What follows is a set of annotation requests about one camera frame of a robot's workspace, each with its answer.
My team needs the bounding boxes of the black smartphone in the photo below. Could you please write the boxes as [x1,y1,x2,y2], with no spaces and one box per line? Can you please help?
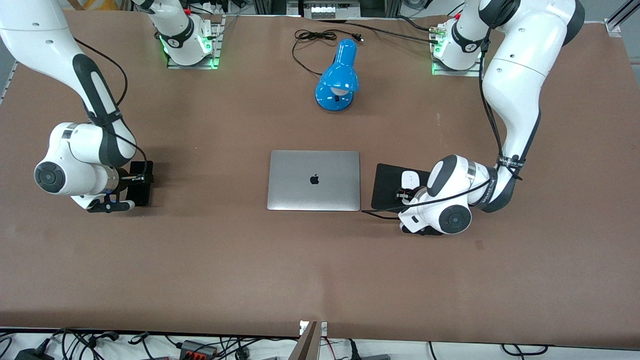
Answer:
[129,160,154,207]

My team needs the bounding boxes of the black mouse pad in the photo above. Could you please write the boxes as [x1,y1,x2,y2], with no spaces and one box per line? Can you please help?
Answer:
[370,163,434,212]

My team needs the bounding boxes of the silver closed laptop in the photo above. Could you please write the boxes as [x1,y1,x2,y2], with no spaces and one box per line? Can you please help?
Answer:
[266,150,361,212]

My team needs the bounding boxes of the blue desk lamp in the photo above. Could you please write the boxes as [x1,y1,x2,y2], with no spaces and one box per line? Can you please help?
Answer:
[314,38,360,113]

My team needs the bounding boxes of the grey connector box orange levers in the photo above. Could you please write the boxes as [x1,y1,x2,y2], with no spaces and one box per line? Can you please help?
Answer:
[177,340,219,360]

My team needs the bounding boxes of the yellow box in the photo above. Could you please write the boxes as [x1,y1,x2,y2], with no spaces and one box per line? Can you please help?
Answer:
[64,0,133,12]

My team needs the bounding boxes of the black power adapter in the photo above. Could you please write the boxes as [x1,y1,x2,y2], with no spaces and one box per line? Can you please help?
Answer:
[14,347,55,360]

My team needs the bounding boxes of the grey power strip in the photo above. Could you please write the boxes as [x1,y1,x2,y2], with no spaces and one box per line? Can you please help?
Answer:
[310,2,362,20]

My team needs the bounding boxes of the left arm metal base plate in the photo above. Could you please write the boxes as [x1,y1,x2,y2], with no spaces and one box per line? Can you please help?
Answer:
[431,22,485,77]

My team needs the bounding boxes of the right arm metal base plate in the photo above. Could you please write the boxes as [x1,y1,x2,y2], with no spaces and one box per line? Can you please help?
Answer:
[166,15,222,70]

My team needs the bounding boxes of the black base supply cable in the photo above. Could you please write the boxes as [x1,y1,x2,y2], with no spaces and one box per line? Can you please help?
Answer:
[320,15,443,46]

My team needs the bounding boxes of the camera support post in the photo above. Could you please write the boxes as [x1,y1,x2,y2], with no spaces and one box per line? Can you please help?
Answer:
[288,320,321,360]

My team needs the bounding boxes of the black lamp power cord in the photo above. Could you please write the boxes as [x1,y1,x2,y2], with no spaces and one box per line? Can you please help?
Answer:
[291,29,364,77]

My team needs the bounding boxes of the aluminium frame rail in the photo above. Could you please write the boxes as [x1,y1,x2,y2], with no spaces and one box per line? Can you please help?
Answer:
[605,0,640,37]

